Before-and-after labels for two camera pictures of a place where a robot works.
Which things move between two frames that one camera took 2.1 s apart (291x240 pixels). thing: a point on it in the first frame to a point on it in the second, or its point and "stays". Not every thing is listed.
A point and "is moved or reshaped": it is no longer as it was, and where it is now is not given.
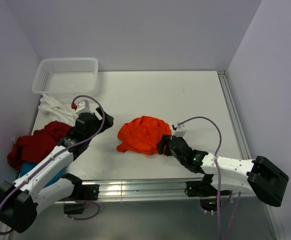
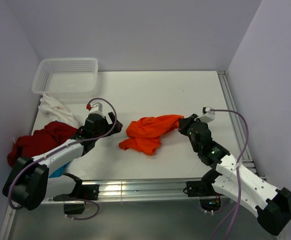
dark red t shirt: (30, 148) stays
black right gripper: (164, 141) to (184, 123)
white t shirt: (55, 111) stays
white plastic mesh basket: (66, 75) stays
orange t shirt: (142, 135) is moved or reshaped
